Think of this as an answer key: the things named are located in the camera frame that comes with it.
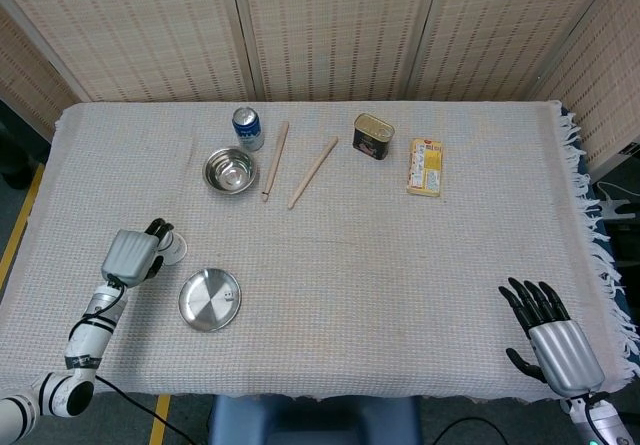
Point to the white metal bracket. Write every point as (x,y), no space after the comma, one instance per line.
(617,207)

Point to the beige waffle weave tablecloth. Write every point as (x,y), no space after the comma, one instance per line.
(350,265)

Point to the bamboo folding screen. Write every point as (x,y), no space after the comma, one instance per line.
(340,25)

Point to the wooden drumstick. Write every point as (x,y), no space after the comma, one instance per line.
(312,172)
(276,160)

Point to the yellow food packet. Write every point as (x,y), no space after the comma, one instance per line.
(425,167)

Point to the steel plate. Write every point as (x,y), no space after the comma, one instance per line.
(200,300)

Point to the blue padded chair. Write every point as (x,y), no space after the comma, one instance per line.
(310,422)

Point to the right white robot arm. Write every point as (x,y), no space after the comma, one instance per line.
(607,427)

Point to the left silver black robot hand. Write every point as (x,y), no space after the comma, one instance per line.
(127,257)

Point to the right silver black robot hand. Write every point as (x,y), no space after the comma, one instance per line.
(565,355)

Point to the stainless steel bowl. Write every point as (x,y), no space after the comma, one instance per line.
(230,170)

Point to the white paper cup blue band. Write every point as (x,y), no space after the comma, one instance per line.
(176,251)

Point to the blue drink can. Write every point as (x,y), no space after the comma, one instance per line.
(248,130)

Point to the black luncheon meat tin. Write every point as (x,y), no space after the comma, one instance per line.
(372,137)

